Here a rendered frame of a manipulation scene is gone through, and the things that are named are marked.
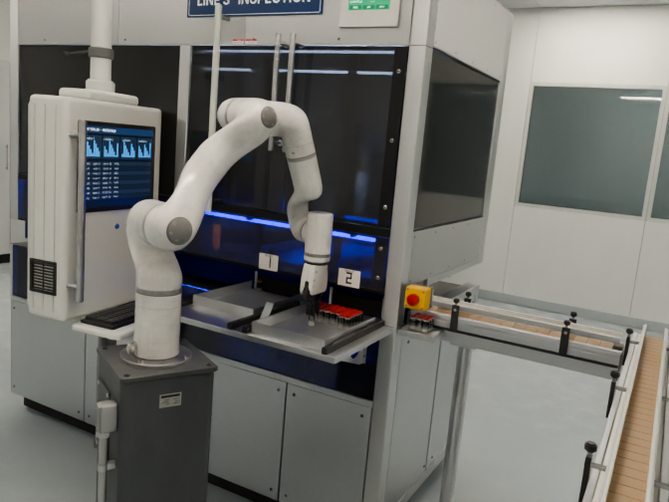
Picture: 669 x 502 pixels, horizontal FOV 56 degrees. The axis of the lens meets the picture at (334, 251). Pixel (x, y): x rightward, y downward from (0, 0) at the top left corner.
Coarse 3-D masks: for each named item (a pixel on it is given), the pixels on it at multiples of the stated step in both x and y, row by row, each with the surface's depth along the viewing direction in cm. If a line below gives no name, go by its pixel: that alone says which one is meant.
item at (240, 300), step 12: (228, 288) 235; (240, 288) 242; (204, 300) 216; (216, 300) 214; (228, 300) 228; (240, 300) 229; (252, 300) 231; (264, 300) 232; (276, 300) 234; (288, 300) 225; (300, 300) 232; (228, 312) 212; (240, 312) 209; (252, 312) 207
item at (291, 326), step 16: (304, 304) 219; (256, 320) 194; (272, 320) 202; (288, 320) 209; (304, 320) 211; (368, 320) 206; (272, 336) 189; (288, 336) 187; (304, 336) 184; (320, 336) 195; (336, 336) 187
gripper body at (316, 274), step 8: (312, 264) 199; (320, 264) 199; (304, 272) 199; (312, 272) 198; (320, 272) 200; (304, 280) 199; (312, 280) 198; (320, 280) 201; (304, 288) 202; (312, 288) 198; (320, 288) 202
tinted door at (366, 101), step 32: (320, 64) 215; (352, 64) 210; (384, 64) 204; (320, 96) 217; (352, 96) 211; (384, 96) 205; (320, 128) 218; (352, 128) 212; (384, 128) 206; (320, 160) 219; (352, 160) 213; (288, 192) 227; (352, 192) 215
